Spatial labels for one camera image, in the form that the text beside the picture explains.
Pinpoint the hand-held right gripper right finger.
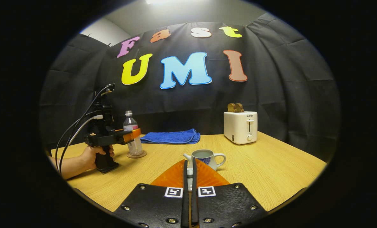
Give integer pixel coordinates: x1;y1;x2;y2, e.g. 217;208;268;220
192;158;268;228

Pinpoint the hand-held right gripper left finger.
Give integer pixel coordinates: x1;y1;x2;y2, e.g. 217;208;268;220
114;159;189;228

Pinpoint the clear plastic water bottle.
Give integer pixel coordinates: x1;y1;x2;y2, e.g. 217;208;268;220
123;111;143;155

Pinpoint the round clear coaster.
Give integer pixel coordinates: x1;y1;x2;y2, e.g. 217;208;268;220
127;150;147;159

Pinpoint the white blue-patterned teacup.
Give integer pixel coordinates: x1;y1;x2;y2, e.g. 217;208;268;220
183;149;227;171

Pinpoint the blue folded towel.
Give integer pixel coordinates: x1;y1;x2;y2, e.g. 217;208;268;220
140;128;201;145

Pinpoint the white toaster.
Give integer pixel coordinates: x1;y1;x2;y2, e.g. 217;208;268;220
224;111;258;145

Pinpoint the black backdrop cloth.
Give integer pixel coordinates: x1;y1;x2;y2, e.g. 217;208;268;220
39;13;340;162

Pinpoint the white cable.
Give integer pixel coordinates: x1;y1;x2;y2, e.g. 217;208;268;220
58;115;104;174

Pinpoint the black cable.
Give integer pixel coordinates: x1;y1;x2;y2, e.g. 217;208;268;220
55;83;115;170

